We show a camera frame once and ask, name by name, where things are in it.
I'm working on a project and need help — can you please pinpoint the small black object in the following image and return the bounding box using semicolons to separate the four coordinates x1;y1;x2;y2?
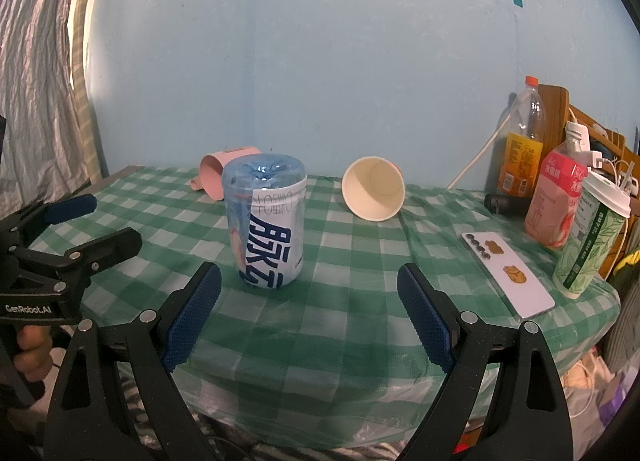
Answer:
484;194;532;214

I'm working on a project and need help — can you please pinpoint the person's left hand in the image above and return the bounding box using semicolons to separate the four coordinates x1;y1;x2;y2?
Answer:
12;325;54;388

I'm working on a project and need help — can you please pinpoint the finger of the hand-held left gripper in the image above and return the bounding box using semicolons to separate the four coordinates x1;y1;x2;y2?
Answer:
0;193;98;254
10;227;143;292

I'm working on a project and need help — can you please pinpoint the orange cap soda bottle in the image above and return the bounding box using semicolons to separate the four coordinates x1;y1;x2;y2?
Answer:
496;76;545;199

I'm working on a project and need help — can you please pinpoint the grey curtain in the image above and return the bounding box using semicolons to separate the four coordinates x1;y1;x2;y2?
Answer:
0;0;106;214

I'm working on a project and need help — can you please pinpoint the white smartphone with stickers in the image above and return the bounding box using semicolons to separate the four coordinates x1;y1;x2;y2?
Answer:
461;231;556;320

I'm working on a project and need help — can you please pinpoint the pink plastic cup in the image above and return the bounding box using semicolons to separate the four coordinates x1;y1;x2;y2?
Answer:
189;146;261;203

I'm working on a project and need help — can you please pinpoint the green leaf-print takeaway cup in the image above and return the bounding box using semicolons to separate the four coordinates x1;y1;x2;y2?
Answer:
553;172;632;299

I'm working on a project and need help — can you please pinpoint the white power cable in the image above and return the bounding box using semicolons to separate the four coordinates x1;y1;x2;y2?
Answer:
446;108;512;190

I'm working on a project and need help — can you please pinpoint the cream paper cup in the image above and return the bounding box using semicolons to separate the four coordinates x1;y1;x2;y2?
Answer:
342;156;406;222

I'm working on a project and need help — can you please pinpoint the pink label drink bottle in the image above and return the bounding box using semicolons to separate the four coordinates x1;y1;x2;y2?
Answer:
524;136;590;249

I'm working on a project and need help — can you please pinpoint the green checkered tablecloth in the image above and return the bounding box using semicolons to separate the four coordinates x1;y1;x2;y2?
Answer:
22;166;621;447

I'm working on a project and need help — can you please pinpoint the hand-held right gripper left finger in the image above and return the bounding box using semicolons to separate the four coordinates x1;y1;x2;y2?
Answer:
44;262;223;461

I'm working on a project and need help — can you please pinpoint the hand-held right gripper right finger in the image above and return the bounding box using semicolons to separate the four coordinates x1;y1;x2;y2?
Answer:
396;263;574;461

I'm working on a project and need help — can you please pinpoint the white charger plug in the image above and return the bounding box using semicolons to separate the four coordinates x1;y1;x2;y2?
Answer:
565;122;605;166

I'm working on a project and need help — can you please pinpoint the upside-down plastic bottle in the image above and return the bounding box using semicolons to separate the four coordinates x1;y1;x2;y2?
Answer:
221;152;307;290

